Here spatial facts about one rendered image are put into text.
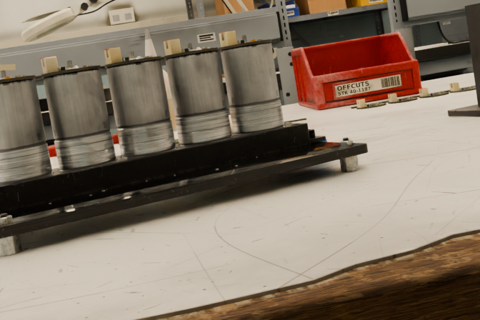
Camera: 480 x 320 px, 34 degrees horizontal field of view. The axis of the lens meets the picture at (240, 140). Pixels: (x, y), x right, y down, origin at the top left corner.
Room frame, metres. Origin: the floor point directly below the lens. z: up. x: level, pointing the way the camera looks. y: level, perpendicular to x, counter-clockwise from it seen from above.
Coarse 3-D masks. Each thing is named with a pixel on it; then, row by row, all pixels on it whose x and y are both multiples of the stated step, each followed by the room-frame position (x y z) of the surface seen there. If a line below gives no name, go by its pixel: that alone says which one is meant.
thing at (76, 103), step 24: (72, 72) 0.33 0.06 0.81; (96, 72) 0.34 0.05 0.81; (48, 96) 0.33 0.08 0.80; (72, 96) 0.33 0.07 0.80; (96, 96) 0.33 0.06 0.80; (72, 120) 0.33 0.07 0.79; (96, 120) 0.33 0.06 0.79; (72, 144) 0.33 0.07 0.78; (96, 144) 0.33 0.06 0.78; (72, 168) 0.33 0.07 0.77
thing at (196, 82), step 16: (176, 64) 0.35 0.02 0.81; (192, 64) 0.35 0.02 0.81; (208, 64) 0.35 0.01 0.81; (176, 80) 0.36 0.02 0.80; (192, 80) 0.35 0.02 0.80; (208, 80) 0.35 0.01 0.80; (176, 96) 0.36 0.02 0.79; (192, 96) 0.35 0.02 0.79; (208, 96) 0.35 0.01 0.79; (224, 96) 0.36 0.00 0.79; (176, 112) 0.36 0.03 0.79; (192, 112) 0.35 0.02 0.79; (208, 112) 0.35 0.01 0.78; (224, 112) 0.36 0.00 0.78; (176, 128) 0.36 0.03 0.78; (192, 128) 0.35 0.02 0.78; (208, 128) 0.35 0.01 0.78; (224, 128) 0.36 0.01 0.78; (192, 144) 0.35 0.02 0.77
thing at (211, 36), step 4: (200, 36) 2.71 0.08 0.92; (204, 36) 2.71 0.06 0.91; (208, 36) 2.71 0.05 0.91; (212, 36) 2.71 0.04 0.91; (200, 40) 2.71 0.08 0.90; (204, 40) 2.71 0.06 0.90; (208, 40) 2.71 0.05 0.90; (212, 40) 2.71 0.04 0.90; (4, 64) 2.60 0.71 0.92; (8, 64) 2.60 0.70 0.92; (12, 64) 2.60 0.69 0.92; (0, 68) 2.59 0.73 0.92; (4, 68) 2.60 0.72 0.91; (8, 68) 2.60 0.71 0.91; (12, 68) 2.60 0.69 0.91
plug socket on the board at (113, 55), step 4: (112, 48) 0.34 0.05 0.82; (116, 48) 0.35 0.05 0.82; (104, 52) 0.35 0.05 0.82; (108, 52) 0.35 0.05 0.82; (112, 52) 0.34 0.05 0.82; (116, 52) 0.35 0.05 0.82; (120, 52) 0.35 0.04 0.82; (108, 56) 0.35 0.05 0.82; (112, 56) 0.34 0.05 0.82; (116, 56) 0.35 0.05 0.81; (120, 56) 0.35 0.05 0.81; (108, 60) 0.35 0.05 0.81; (112, 60) 0.34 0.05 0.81; (116, 60) 0.34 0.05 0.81; (120, 60) 0.35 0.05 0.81
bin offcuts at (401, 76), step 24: (312, 48) 0.84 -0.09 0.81; (336, 48) 0.84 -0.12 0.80; (360, 48) 0.84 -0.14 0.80; (384, 48) 0.83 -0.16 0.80; (408, 48) 0.75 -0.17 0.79; (312, 72) 0.84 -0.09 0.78; (336, 72) 0.84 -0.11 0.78; (360, 72) 0.72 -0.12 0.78; (384, 72) 0.72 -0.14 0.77; (408, 72) 0.73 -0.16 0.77; (312, 96) 0.75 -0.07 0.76; (336, 96) 0.72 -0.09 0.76; (360, 96) 0.72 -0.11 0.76; (384, 96) 0.72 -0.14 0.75
